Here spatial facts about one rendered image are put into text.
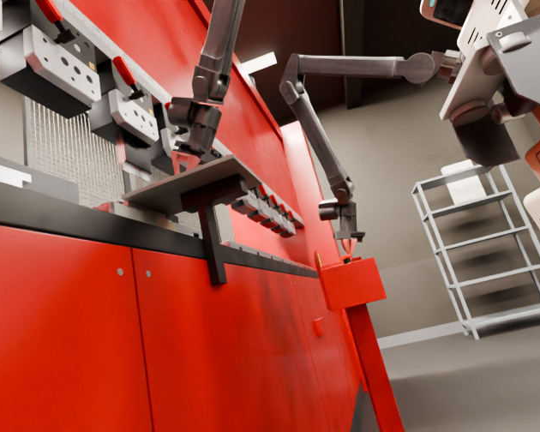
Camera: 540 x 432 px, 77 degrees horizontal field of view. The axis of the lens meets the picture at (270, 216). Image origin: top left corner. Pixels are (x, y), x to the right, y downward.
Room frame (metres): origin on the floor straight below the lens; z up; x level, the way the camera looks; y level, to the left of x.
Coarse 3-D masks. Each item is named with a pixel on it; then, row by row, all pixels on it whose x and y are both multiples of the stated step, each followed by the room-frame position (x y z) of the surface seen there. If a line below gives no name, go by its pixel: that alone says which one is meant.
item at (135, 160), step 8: (120, 136) 0.70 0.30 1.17; (128, 136) 0.72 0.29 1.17; (120, 144) 0.70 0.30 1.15; (128, 144) 0.71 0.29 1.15; (136, 144) 0.75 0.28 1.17; (120, 152) 0.70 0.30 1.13; (128, 152) 0.71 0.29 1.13; (136, 152) 0.74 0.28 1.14; (144, 152) 0.77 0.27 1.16; (120, 160) 0.70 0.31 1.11; (128, 160) 0.71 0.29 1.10; (136, 160) 0.74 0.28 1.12; (144, 160) 0.77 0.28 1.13; (128, 168) 0.72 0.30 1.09; (136, 168) 0.75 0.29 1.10; (144, 168) 0.77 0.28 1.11; (136, 176) 0.75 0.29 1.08; (144, 176) 0.78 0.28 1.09
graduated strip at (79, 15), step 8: (64, 0) 0.53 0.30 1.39; (72, 8) 0.54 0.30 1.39; (80, 16) 0.56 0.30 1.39; (88, 24) 0.59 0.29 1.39; (96, 32) 0.61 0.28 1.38; (104, 40) 0.63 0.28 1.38; (112, 48) 0.66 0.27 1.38; (120, 56) 0.68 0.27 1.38; (128, 56) 0.71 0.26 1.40; (128, 64) 0.71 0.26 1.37; (136, 64) 0.74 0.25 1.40; (136, 72) 0.74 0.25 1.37; (144, 72) 0.77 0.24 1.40; (152, 80) 0.81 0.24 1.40; (160, 88) 0.85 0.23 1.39; (168, 96) 0.89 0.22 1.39; (264, 184) 1.81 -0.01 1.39; (272, 192) 1.95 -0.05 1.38; (280, 200) 2.14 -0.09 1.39; (288, 208) 2.33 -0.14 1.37
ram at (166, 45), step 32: (96, 0) 0.62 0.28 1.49; (128, 0) 0.75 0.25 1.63; (160, 0) 0.95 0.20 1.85; (128, 32) 0.73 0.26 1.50; (160, 32) 0.91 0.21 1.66; (192, 32) 1.20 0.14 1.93; (96, 64) 0.65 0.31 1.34; (160, 64) 0.87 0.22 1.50; (192, 64) 1.12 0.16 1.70; (160, 96) 0.84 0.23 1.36; (192, 96) 1.06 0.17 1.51; (224, 128) 1.33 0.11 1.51; (256, 128) 1.97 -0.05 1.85; (256, 160) 1.77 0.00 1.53; (288, 192) 2.50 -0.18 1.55
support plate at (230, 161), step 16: (224, 160) 0.60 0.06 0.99; (240, 160) 0.63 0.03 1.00; (176, 176) 0.63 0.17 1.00; (192, 176) 0.63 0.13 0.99; (208, 176) 0.65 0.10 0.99; (224, 176) 0.67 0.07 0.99; (256, 176) 0.73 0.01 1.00; (144, 192) 0.65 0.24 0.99; (160, 192) 0.67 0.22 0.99; (176, 192) 0.69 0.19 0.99; (160, 208) 0.76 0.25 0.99; (176, 208) 0.79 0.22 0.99
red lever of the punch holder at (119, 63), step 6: (114, 60) 0.62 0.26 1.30; (120, 60) 0.62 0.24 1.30; (120, 66) 0.63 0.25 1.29; (126, 66) 0.63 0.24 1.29; (120, 72) 0.64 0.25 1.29; (126, 72) 0.64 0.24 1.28; (126, 78) 0.65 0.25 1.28; (132, 78) 0.65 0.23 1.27; (132, 84) 0.66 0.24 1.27; (138, 90) 0.67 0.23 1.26; (144, 90) 0.68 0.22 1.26; (132, 96) 0.68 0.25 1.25; (138, 96) 0.68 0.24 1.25
